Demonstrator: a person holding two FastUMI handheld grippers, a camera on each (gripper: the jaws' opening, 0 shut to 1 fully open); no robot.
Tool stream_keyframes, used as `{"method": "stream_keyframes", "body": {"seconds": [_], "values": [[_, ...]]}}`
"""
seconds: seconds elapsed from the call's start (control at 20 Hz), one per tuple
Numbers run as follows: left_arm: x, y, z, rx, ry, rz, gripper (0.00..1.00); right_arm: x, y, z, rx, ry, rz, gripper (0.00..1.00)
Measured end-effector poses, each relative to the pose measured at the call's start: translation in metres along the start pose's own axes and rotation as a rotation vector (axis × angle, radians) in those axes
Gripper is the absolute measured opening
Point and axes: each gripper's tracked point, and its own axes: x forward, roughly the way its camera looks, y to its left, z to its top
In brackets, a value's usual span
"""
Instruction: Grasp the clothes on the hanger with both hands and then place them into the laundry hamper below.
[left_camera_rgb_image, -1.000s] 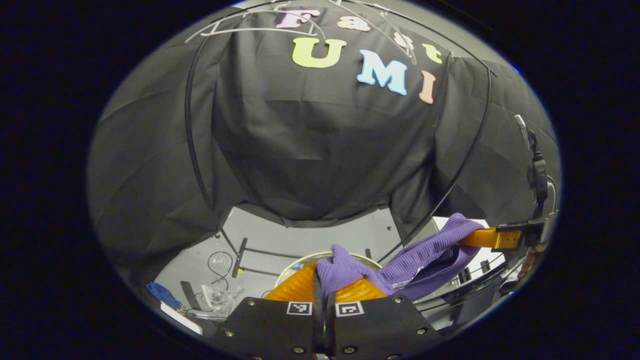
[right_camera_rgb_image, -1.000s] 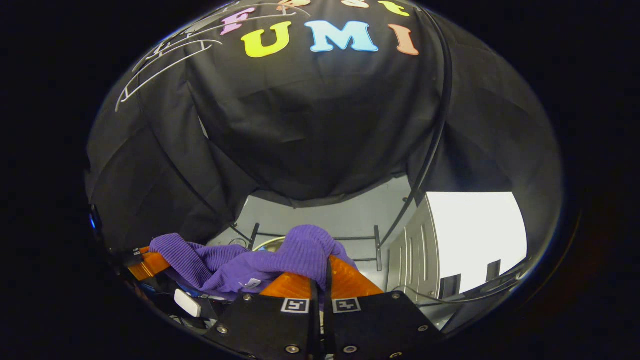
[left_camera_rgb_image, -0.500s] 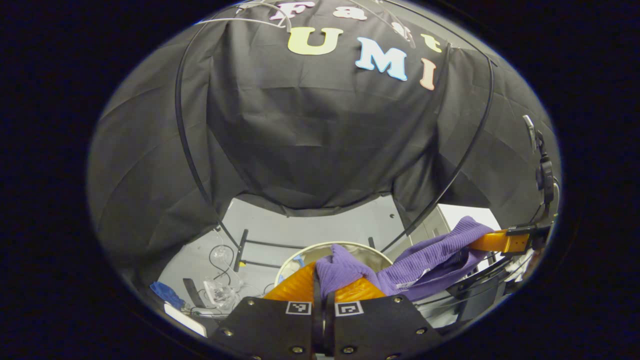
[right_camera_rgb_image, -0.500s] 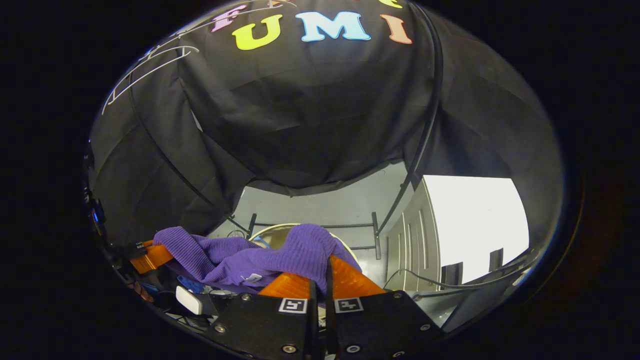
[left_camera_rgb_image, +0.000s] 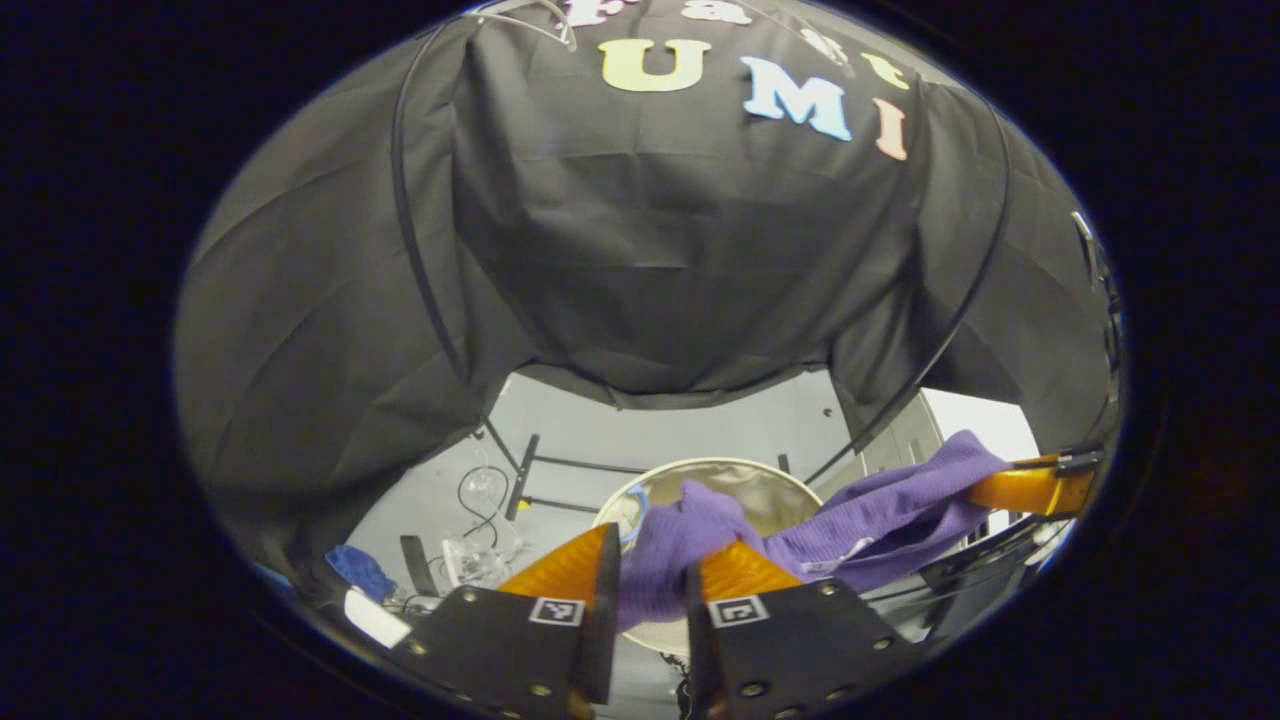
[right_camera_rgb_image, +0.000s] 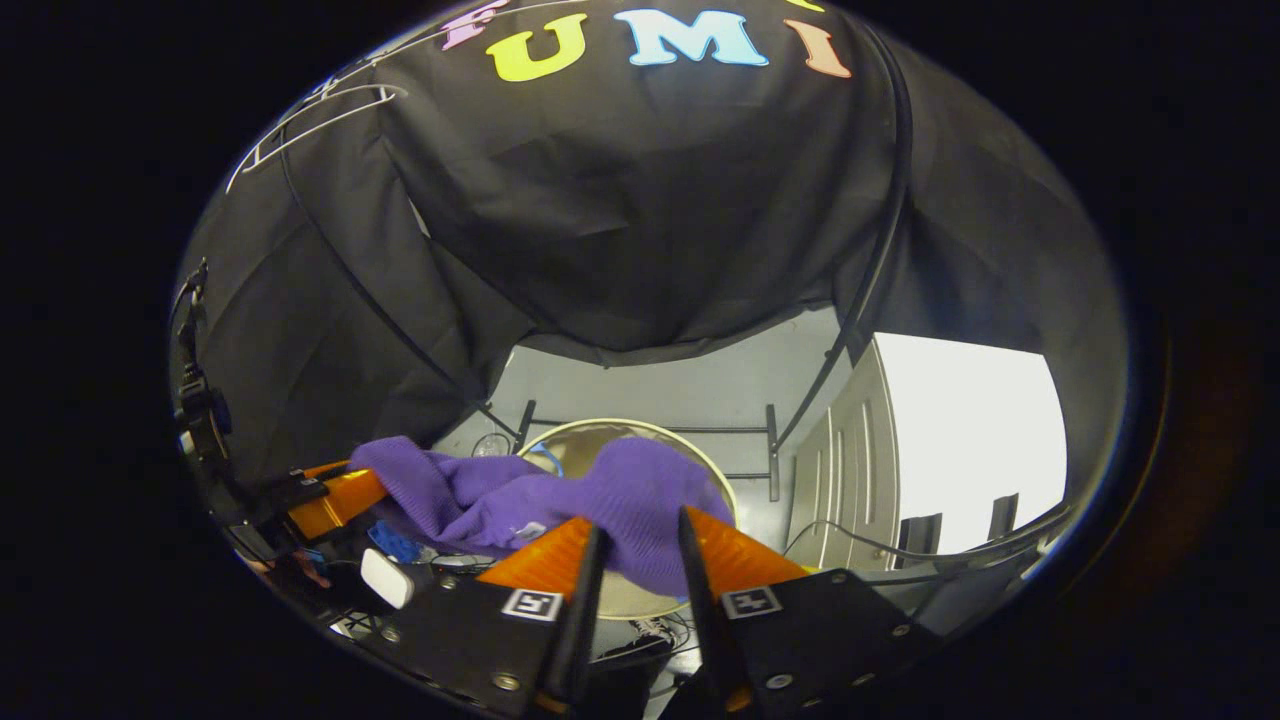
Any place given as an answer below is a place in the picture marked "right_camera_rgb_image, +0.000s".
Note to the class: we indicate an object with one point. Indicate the white rounded device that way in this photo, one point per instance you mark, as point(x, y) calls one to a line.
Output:
point(388, 578)

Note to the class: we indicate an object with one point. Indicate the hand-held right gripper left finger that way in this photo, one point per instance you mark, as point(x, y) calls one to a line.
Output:
point(585, 620)

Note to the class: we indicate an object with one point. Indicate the black metal clothes rack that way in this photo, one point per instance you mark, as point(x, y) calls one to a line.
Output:
point(772, 450)

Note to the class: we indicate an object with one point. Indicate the blue object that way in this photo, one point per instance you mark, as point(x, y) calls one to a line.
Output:
point(395, 545)

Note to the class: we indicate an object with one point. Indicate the black backdrop cloth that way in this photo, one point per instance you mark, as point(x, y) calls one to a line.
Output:
point(650, 200)

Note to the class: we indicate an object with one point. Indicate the purple ribbed knit cardigan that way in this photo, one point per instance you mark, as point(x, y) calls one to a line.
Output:
point(640, 500)

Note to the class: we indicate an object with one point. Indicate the beige round laundry hamper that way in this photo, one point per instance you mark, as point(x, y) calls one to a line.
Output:
point(580, 442)

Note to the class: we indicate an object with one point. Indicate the white cabinet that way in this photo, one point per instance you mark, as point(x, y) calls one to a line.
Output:
point(960, 430)

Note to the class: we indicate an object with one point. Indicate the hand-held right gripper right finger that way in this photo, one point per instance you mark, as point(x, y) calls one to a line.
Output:
point(705, 610)

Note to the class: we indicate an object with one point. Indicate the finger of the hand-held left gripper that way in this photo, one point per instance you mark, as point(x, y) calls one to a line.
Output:
point(340, 500)

